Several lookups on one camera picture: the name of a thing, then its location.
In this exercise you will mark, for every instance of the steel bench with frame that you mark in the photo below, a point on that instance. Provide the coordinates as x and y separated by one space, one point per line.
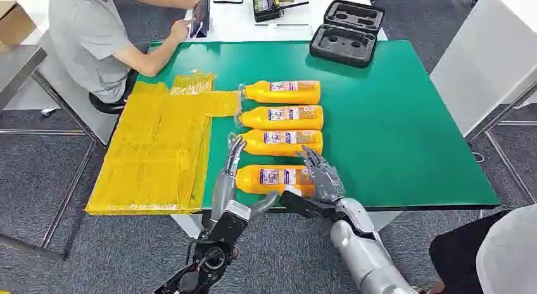
16 67

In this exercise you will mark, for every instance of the seated person's right hand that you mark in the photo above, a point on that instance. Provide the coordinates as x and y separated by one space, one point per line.
181 31

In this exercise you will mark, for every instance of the steel floor frame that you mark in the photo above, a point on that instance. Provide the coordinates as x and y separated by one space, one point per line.
503 157

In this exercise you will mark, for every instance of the green table mat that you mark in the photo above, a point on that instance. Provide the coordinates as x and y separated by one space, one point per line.
398 136

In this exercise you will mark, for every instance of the seated person's left hand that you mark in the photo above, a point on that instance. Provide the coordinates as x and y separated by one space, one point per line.
193 1

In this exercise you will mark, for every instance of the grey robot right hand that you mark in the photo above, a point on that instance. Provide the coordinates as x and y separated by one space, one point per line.
327 183

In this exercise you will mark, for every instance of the black stool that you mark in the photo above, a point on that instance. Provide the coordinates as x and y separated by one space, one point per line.
107 107

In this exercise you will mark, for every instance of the black tablet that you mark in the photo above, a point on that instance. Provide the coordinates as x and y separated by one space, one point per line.
201 15

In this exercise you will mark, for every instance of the seated person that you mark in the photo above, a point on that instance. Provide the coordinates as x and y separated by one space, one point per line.
84 40

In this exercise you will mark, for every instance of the person in white top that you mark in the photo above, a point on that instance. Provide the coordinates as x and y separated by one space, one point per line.
503 254

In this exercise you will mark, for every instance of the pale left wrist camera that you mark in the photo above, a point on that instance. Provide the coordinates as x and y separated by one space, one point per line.
238 210

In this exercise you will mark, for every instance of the white partition panel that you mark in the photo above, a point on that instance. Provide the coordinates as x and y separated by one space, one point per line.
71 103
482 53

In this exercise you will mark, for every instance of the black foam-lined open case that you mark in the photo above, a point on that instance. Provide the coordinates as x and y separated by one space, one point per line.
344 44

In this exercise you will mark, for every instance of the orange drink bottle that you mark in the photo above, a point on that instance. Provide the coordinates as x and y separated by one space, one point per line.
260 92
256 118
251 178
256 143

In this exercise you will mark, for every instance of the black radio with antennas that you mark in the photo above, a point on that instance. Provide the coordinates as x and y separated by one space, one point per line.
266 8

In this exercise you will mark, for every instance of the thin black pen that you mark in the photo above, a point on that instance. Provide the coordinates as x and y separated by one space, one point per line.
281 24

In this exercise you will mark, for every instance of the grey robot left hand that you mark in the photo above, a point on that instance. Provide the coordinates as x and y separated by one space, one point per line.
222 191

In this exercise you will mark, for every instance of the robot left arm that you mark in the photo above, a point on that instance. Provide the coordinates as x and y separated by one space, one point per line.
214 258

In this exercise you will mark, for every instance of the white paper scrap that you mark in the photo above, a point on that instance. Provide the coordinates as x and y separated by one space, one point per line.
50 111

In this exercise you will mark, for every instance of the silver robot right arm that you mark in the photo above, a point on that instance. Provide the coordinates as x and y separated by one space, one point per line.
365 258

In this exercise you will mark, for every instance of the large cardboard box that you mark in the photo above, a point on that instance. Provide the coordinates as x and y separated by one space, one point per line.
14 23

